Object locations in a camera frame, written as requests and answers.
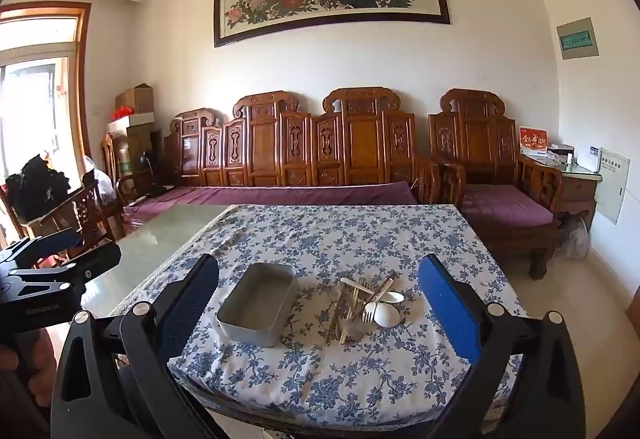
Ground small cardboard box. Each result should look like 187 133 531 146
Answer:
115 83 155 116

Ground white plastic fork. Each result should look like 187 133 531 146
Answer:
362 276 396 324

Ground white plastic bag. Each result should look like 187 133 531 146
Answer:
82 154 117 204

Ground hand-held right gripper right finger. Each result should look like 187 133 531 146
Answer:
417 254 586 439

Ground blue floral tablecloth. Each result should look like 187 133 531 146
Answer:
107 204 528 425

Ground wooden dining chair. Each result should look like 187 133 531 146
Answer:
100 133 126 200
65 176 126 260

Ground carved wooden sofa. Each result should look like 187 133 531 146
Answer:
162 87 441 207

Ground black desk lamp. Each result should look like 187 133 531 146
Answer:
139 150 162 194

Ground grey wall box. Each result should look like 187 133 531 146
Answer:
556 17 600 60

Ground metal fork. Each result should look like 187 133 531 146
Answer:
326 286 351 345

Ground wooden chopstick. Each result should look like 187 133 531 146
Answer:
339 276 396 346
336 279 386 345

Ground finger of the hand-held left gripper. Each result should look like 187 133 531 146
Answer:
0 228 83 270
5 243 123 292

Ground red gift box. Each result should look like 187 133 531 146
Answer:
518 126 549 156

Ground purple sofa cushion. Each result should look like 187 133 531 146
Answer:
125 181 418 225

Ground black bag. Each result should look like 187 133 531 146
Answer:
5 154 71 222

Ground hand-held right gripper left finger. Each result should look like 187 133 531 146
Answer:
50 253 221 439

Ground wooden side table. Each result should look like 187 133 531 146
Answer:
520 154 603 230

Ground person's left hand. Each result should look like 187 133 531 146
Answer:
0 326 55 402

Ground purple armchair cushion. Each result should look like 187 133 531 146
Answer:
461 184 555 227

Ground wooden door frame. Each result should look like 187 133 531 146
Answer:
0 1 93 240

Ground rectangular metal tin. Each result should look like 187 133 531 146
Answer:
215 262 300 349

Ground carved wooden armchair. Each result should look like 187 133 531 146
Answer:
428 89 563 280

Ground tissue box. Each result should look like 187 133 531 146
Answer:
547 144 576 164

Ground clear plastic bag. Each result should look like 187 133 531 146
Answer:
557 214 591 262

